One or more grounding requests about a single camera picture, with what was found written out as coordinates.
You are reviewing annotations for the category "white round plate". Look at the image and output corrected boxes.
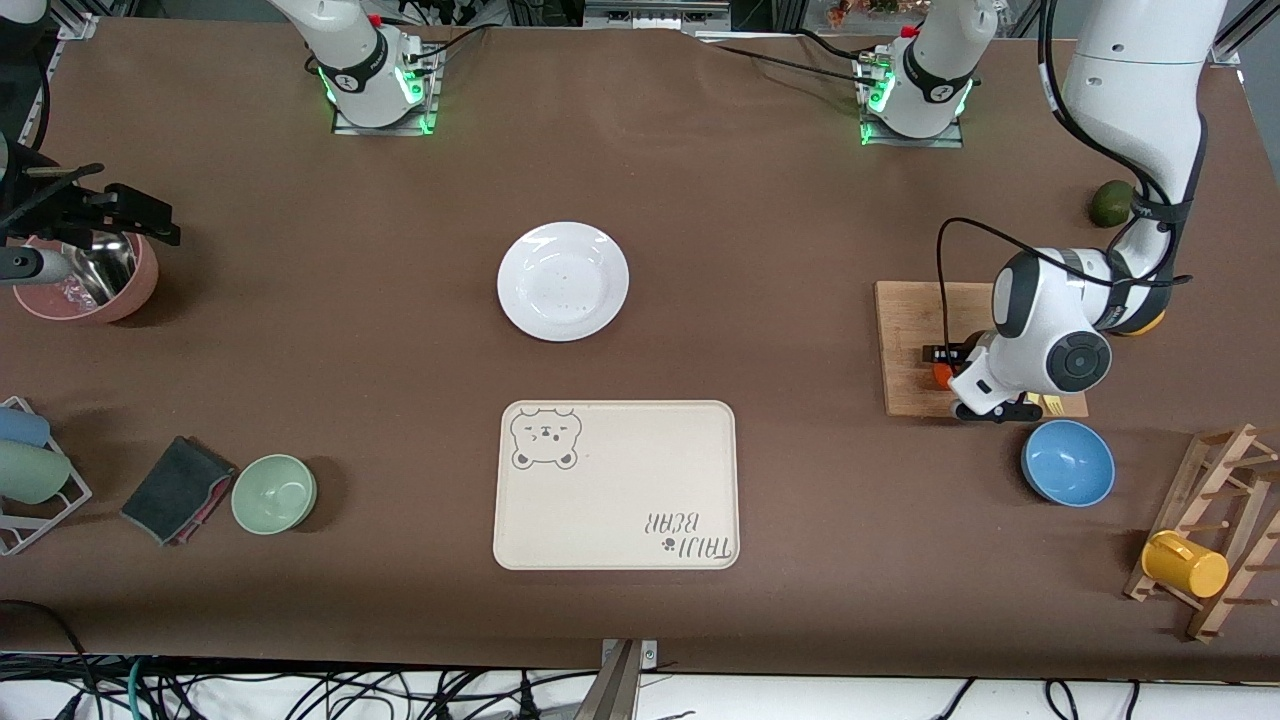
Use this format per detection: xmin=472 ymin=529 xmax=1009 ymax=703
xmin=497 ymin=221 xmax=631 ymax=343

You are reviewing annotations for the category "wooden cutting board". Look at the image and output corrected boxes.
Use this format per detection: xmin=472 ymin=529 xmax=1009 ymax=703
xmin=875 ymin=280 xmax=1089 ymax=419

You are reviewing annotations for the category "pink bowl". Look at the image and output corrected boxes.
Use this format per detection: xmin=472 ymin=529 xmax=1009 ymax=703
xmin=12 ymin=232 xmax=159 ymax=324

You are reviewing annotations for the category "metal scoop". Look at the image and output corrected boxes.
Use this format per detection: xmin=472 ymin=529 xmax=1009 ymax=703
xmin=62 ymin=235 xmax=138 ymax=306

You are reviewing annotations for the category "blue bowl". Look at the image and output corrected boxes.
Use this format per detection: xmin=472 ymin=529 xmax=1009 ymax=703
xmin=1021 ymin=419 xmax=1116 ymax=508

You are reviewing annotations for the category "green avocado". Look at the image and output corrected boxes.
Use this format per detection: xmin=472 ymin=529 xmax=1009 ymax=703
xmin=1089 ymin=180 xmax=1137 ymax=229

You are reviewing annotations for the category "pale blue cup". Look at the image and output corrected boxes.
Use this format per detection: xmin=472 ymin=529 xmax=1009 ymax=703
xmin=0 ymin=406 xmax=51 ymax=448

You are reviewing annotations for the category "wooden peg mug rack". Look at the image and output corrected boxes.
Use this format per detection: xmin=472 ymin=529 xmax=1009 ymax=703
xmin=1123 ymin=423 xmax=1280 ymax=642

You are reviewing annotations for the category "pale green cup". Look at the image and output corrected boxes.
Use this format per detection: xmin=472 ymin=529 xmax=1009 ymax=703
xmin=0 ymin=440 xmax=73 ymax=505

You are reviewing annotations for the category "folded dark grey cloth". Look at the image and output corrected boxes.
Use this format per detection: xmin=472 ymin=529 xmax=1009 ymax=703
xmin=120 ymin=436 xmax=238 ymax=547

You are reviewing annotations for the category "yellow mug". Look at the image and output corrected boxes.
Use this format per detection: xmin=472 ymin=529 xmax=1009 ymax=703
xmin=1141 ymin=530 xmax=1230 ymax=599

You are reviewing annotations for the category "light green bowl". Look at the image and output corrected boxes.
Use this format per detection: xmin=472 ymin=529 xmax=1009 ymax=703
xmin=231 ymin=454 xmax=318 ymax=536

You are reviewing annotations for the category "cream bear print tray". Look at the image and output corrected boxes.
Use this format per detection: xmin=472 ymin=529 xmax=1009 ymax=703
xmin=492 ymin=399 xmax=741 ymax=572

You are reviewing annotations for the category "grey metal bar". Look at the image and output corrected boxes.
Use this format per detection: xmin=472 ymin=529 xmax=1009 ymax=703
xmin=583 ymin=640 xmax=644 ymax=720

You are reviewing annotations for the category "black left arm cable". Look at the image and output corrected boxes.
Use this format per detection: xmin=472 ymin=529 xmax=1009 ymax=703
xmin=936 ymin=0 xmax=1197 ymax=347

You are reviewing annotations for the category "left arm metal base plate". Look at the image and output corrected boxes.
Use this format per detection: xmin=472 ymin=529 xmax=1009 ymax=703
xmin=858 ymin=52 xmax=967 ymax=150

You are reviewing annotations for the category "white wire cup rack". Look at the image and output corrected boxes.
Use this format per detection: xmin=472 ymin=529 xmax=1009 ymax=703
xmin=0 ymin=396 xmax=93 ymax=557

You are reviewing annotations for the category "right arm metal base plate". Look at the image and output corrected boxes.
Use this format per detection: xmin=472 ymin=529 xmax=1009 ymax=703
xmin=331 ymin=45 xmax=442 ymax=137

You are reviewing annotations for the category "black base power cable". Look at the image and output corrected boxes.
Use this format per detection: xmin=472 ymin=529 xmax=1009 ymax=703
xmin=404 ymin=24 xmax=492 ymax=64
xmin=695 ymin=38 xmax=881 ymax=87

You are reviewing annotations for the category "black floor cable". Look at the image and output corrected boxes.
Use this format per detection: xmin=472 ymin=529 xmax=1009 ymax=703
xmin=0 ymin=598 xmax=97 ymax=720

